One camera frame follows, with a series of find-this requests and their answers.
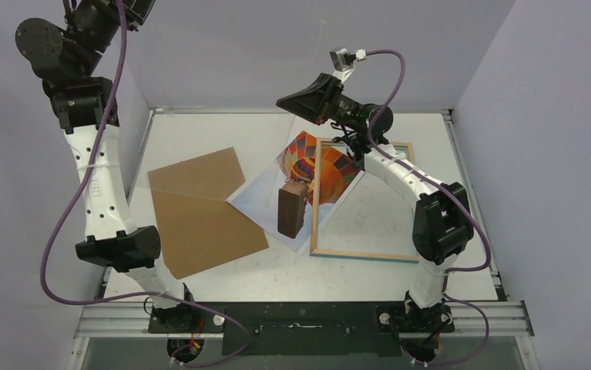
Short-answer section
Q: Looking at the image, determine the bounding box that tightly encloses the wooden picture frame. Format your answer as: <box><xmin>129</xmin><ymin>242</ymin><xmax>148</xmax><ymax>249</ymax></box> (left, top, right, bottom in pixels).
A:
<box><xmin>308</xmin><ymin>138</ymin><xmax>418</xmax><ymax>263</ymax></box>

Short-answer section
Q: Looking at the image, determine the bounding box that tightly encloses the brown cardboard backing board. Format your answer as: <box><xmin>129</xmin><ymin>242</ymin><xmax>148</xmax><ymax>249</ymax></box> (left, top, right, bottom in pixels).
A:
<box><xmin>147</xmin><ymin>146</ymin><xmax>270</xmax><ymax>281</ymax></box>

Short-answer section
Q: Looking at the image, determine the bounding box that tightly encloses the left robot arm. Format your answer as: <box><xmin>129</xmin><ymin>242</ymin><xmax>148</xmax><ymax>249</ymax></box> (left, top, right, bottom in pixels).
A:
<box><xmin>15</xmin><ymin>1</ymin><xmax>199</xmax><ymax>332</ymax></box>

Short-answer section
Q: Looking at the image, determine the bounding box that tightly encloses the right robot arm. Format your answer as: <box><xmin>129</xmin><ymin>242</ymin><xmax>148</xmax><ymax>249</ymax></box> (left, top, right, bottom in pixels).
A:
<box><xmin>276</xmin><ymin>72</ymin><xmax>474</xmax><ymax>332</ymax></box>

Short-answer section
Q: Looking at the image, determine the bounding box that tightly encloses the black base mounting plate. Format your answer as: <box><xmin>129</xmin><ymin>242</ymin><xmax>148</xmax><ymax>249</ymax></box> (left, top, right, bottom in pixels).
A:
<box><xmin>147</xmin><ymin>301</ymin><xmax>455</xmax><ymax>359</ymax></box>

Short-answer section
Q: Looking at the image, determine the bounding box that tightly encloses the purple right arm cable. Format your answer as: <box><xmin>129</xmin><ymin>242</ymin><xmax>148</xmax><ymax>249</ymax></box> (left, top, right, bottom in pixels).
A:
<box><xmin>358</xmin><ymin>49</ymin><xmax>493</xmax><ymax>368</ymax></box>

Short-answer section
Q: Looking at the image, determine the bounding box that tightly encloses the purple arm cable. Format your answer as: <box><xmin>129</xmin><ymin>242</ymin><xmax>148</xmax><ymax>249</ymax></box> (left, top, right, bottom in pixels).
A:
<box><xmin>358</xmin><ymin>49</ymin><xmax>493</xmax><ymax>368</ymax></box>
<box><xmin>39</xmin><ymin>0</ymin><xmax>252</xmax><ymax>368</ymax></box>

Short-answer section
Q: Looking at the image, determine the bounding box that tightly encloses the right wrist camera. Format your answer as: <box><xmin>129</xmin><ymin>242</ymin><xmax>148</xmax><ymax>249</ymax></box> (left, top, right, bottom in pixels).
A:
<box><xmin>329</xmin><ymin>48</ymin><xmax>367</xmax><ymax>83</ymax></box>

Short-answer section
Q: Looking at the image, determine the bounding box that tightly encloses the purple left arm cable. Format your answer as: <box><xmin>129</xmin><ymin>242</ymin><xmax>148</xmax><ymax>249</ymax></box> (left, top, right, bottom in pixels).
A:
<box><xmin>39</xmin><ymin>0</ymin><xmax>252</xmax><ymax>368</ymax></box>

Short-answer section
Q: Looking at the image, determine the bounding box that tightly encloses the aluminium front rail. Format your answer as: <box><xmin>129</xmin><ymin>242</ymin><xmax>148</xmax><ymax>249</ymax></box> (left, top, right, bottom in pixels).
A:
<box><xmin>76</xmin><ymin>301</ymin><xmax>535</xmax><ymax>338</ymax></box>

